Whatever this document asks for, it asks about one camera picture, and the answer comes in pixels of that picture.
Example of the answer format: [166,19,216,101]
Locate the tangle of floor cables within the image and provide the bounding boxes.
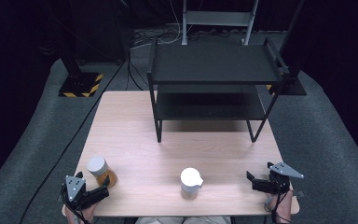
[130,26,185,49]

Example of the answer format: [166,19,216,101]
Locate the orange powder jar white lid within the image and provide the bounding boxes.
[86,155,118,189]

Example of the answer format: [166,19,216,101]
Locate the person's right hand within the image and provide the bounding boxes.
[265,189,294,224]

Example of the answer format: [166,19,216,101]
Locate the black stand with striped base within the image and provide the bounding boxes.
[52,31,104,98]

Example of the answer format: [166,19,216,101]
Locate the black stand with plain base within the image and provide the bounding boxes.
[266,0,308,96]

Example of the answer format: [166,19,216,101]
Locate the person's legs in beige trousers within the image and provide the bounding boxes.
[134,216,232,224]

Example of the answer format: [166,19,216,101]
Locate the black two-tier shelf rack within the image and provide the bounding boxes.
[146,36,292,144]

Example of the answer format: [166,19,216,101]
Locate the looped black floor cable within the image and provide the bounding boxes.
[125,50,152,91]

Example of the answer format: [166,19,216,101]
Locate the long black floor cable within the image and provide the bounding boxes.
[18,59,129,224]

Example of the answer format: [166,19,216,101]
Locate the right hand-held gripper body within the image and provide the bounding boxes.
[251,161,305,195]

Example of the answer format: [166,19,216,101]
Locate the person's left hand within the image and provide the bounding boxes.
[64,202,99,224]

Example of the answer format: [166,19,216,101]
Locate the left hand-held gripper cable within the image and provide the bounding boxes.
[60,186,92,224]

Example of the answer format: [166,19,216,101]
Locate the jar with white spout lid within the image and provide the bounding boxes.
[180,167,204,201]

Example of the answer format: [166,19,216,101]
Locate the hand-held gripper cable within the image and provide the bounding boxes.
[60,186,92,224]
[263,183,290,224]

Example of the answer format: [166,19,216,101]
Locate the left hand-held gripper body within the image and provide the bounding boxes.
[60,175,110,210]

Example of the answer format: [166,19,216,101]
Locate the grey metal stand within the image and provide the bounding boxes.
[181,0,260,47]

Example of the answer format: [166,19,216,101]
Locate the right hand-held gripper cable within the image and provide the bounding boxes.
[263,183,290,224]

